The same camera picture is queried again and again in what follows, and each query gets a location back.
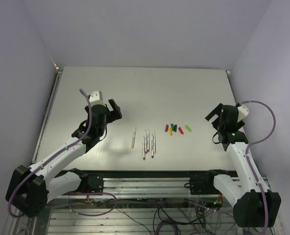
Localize yellow marker pen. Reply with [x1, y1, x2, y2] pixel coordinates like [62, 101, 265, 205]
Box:
[131, 126, 137, 149]

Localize green marker pen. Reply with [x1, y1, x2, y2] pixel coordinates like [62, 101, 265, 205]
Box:
[143, 136, 146, 160]

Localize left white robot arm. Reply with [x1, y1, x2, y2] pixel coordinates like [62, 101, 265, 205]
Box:
[5, 99, 122, 218]

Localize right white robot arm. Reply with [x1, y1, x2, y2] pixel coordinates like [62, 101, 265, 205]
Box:
[204, 102, 281, 231]

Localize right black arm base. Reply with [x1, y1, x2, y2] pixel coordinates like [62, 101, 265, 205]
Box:
[184, 169, 229, 195]

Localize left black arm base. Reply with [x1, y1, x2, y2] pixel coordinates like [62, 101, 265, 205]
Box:
[64, 174, 104, 195]

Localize red pen cap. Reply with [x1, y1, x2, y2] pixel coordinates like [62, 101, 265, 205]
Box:
[178, 127, 184, 135]

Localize purple marker pen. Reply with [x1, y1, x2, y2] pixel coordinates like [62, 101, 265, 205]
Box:
[146, 129, 151, 152]

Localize blue marker pen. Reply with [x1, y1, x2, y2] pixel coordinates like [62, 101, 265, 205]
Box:
[151, 134, 154, 158]

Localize red marker pen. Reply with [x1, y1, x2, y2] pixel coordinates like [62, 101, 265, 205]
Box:
[144, 130, 148, 154]

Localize orange marker pen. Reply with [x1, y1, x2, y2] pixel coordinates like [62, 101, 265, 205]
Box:
[153, 131, 156, 154]

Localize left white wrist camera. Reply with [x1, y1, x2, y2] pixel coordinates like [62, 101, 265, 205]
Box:
[89, 90, 103, 103]

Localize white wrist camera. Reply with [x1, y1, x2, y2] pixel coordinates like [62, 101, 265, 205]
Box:
[237, 104, 249, 122]
[89, 90, 103, 103]

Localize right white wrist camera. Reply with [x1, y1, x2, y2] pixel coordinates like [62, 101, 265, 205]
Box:
[237, 104, 249, 122]

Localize aluminium frame rail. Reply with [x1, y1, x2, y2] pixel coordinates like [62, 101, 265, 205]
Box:
[15, 177, 275, 198]

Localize loose cables under table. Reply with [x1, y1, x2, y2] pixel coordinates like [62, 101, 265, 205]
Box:
[69, 193, 248, 235]

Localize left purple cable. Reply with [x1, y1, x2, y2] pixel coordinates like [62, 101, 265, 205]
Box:
[7, 88, 94, 218]

